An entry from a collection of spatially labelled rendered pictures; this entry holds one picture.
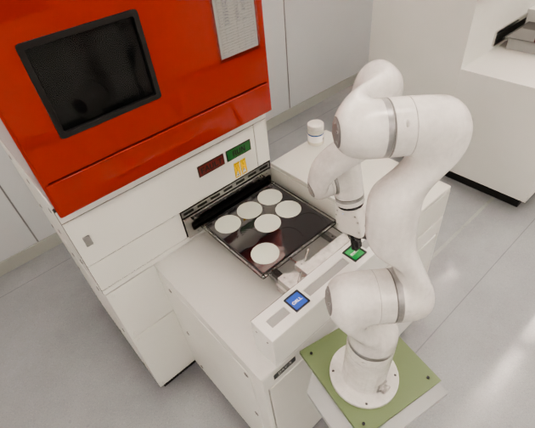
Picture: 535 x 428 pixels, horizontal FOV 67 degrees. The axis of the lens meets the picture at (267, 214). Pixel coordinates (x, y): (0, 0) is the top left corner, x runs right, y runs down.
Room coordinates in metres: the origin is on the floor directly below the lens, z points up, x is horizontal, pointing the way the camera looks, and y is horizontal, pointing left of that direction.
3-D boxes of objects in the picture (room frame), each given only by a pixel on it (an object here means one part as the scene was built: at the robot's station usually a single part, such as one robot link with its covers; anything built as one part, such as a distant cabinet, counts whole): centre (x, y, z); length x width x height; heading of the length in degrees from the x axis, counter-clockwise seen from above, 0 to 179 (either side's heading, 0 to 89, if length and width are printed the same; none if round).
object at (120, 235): (1.17, 0.29, 1.02); 0.82 x 0.03 x 0.40; 127
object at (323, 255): (0.90, -0.17, 0.87); 0.36 x 0.08 x 0.03; 127
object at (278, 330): (0.77, -0.16, 0.89); 0.55 x 0.09 x 0.14; 127
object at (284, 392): (1.07, -0.12, 0.41); 0.97 x 0.64 x 0.82; 127
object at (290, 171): (1.26, -0.36, 0.89); 0.62 x 0.35 x 0.14; 37
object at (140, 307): (1.44, 0.50, 0.41); 0.82 x 0.71 x 0.82; 127
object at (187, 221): (1.26, 0.14, 0.89); 0.44 x 0.02 x 0.10; 127
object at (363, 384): (0.51, -0.22, 0.92); 0.19 x 0.19 x 0.18
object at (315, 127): (1.51, -0.25, 1.01); 0.07 x 0.07 x 0.10
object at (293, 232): (1.10, 0.00, 0.90); 0.34 x 0.34 x 0.01; 37
